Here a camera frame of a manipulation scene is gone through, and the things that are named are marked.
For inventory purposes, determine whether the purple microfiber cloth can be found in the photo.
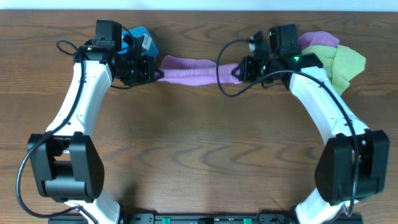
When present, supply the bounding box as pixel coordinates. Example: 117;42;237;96
155;55;245;87

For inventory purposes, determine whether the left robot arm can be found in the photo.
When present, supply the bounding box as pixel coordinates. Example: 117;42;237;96
23;45;163;223

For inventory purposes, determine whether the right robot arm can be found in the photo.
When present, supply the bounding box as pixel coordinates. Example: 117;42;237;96
231;53;390;223

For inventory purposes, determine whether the blue folded cloth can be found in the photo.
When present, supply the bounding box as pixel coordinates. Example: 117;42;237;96
129;26;159;58

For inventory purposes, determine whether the green crumpled cloth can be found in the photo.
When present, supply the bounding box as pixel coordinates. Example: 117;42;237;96
302;45;366;95

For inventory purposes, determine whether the right black cable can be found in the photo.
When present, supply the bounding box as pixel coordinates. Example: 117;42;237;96
215;37;360;218

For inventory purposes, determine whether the black cable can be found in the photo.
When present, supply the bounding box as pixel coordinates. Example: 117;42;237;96
16;26;137;218
215;37;360;218

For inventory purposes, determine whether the left black cable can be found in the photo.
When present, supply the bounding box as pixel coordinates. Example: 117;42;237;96
16;26;137;218

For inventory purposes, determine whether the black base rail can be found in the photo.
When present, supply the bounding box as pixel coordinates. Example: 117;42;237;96
48;213;364;224

